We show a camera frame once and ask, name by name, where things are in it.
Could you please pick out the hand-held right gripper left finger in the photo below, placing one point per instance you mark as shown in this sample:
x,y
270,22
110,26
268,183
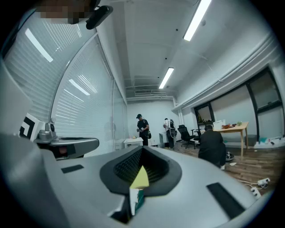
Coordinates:
x,y
89,189

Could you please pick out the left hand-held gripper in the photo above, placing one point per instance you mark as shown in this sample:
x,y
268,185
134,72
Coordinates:
x,y
30,127

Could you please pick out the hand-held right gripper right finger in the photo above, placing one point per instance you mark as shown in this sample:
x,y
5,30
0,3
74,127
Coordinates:
x,y
182,200

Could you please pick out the glass partition with blinds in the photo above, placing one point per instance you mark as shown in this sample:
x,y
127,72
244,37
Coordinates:
x,y
78,107

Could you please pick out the small white table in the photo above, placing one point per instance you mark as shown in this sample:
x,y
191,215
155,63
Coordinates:
x,y
133,142

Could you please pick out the black office chair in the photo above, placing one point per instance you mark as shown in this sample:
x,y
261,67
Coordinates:
x,y
197,138
186,135

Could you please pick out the white cabinet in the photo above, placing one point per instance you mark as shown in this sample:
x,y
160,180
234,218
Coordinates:
x,y
162,138

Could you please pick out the long white power strip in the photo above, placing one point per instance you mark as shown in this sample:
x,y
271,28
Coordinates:
x,y
256,192

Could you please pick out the ceiling air vent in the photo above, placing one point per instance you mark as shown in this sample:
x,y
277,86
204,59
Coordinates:
x,y
143,92

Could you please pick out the short white power strip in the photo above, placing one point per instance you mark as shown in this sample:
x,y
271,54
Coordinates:
x,y
263,181

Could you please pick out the white box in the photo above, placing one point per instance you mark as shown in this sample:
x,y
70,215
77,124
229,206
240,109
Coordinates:
x,y
219,124

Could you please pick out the light wooden table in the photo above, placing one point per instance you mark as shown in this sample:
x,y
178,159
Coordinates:
x,y
233,130

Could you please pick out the teal packet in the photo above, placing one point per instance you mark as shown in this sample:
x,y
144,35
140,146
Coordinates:
x,y
263,140

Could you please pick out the long ceiling light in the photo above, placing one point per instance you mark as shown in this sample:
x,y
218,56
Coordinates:
x,y
197,20
166,78

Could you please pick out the black framed window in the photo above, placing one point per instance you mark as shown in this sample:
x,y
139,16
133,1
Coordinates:
x,y
233,107

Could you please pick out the black head-mounted camera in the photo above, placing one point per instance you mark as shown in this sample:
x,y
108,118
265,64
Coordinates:
x,y
99,16

